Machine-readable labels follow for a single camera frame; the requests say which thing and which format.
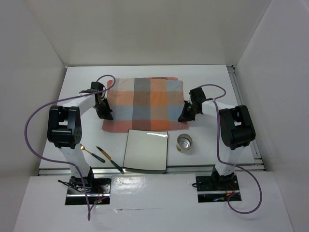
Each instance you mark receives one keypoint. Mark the gold knife green handle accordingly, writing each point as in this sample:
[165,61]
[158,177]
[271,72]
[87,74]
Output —
[119,168]

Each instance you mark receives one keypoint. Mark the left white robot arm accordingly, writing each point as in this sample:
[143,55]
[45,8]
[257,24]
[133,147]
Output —
[65,130]

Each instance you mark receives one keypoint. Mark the metal cup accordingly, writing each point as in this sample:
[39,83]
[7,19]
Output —
[184,142]

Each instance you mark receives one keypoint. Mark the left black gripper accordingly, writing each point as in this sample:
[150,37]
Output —
[106,114]

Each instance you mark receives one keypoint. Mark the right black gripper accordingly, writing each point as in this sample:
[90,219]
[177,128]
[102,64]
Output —
[185,117]

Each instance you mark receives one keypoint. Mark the checkered orange blue cloth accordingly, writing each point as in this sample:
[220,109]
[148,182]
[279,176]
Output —
[149,104]

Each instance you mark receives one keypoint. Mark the aluminium rail right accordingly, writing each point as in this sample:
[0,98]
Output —
[245,110]

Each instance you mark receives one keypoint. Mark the gold fork green handle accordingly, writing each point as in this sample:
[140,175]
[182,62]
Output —
[92,154]

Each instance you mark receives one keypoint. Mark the square white plate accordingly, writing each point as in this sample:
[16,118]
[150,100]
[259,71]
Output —
[146,150]

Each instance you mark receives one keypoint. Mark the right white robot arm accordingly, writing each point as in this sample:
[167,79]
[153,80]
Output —
[235,131]

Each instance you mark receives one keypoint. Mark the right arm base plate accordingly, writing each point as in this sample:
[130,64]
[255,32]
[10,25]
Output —
[209,192]

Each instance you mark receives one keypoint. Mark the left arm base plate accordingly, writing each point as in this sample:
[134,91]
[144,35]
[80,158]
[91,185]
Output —
[99,193]

